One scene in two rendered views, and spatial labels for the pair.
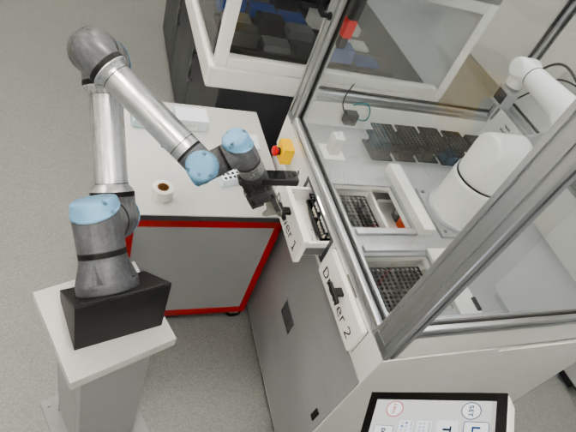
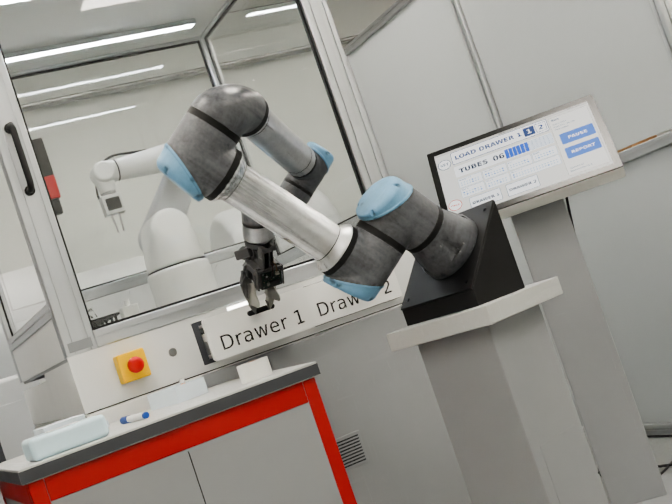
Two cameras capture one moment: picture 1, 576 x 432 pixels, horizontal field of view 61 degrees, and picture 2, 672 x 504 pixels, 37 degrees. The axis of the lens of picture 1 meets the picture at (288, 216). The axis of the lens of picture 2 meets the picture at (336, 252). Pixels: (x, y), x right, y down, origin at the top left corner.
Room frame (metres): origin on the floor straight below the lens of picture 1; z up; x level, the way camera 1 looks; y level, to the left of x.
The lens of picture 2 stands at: (0.62, 2.56, 0.86)
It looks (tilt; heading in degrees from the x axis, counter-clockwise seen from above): 3 degrees up; 277
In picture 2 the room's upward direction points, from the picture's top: 19 degrees counter-clockwise
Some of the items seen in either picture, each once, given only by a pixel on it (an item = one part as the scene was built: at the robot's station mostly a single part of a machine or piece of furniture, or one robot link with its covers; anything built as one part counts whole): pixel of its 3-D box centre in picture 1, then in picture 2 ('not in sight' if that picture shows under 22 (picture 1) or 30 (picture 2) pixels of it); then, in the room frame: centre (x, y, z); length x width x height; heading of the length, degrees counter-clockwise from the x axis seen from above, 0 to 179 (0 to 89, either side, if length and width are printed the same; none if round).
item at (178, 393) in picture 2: (232, 173); (177, 393); (1.35, 0.25, 0.78); 0.12 x 0.08 x 0.04; 140
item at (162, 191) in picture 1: (162, 190); (254, 370); (1.12, 0.42, 0.78); 0.07 x 0.07 x 0.04
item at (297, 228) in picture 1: (290, 217); (259, 323); (1.16, -0.01, 0.87); 0.29 x 0.02 x 0.11; 33
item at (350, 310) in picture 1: (340, 297); (351, 292); (0.94, -0.25, 0.87); 0.29 x 0.02 x 0.11; 33
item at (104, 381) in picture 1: (99, 376); (529, 472); (0.64, 0.33, 0.38); 0.30 x 0.30 x 0.76; 53
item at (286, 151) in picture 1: (284, 151); (132, 365); (1.48, 0.12, 0.88); 0.07 x 0.05 x 0.07; 33
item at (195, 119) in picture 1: (190, 119); (61, 433); (1.53, 0.51, 0.79); 0.13 x 0.09 x 0.05; 124
